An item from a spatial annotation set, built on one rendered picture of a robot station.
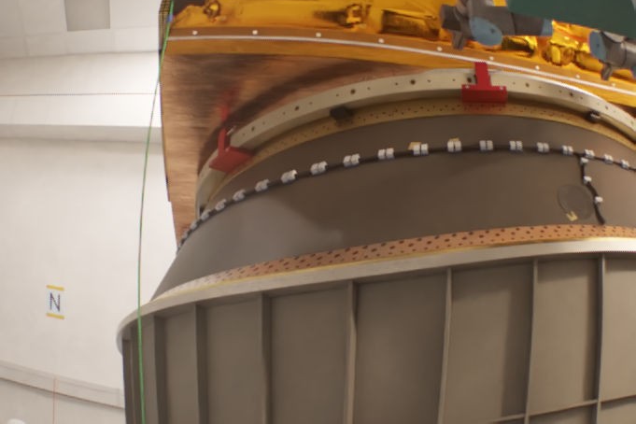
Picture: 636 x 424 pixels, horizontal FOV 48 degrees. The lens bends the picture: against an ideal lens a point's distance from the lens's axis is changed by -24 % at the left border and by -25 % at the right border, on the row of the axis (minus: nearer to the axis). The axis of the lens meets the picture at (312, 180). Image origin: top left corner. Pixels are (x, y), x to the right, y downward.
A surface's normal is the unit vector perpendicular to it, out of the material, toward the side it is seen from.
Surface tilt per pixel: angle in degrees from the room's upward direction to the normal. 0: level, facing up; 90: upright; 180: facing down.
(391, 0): 89
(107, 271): 90
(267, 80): 180
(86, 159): 90
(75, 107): 90
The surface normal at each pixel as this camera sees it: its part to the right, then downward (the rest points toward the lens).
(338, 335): -0.41, -0.39
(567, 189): 0.10, -0.79
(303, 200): -0.47, -0.74
